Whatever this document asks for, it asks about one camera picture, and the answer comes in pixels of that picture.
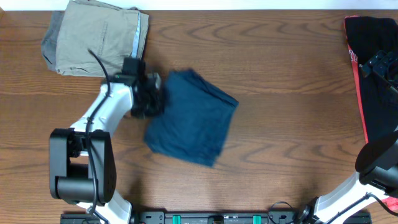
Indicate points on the black garment with red trim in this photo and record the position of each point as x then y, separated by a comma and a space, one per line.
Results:
365, 37

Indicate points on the folded grey garment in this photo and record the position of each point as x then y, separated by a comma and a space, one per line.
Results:
49, 42

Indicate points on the folded khaki shorts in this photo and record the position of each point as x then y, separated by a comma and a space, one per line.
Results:
112, 33

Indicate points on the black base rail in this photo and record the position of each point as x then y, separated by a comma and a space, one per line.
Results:
210, 218

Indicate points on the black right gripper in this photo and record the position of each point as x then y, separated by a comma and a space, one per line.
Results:
381, 65

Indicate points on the navy blue shorts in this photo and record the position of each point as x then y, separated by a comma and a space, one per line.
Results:
195, 122

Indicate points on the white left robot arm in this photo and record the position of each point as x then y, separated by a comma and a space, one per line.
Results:
82, 169

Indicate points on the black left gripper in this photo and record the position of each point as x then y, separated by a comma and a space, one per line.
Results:
158, 103

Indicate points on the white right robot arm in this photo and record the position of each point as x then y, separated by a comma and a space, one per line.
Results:
375, 176

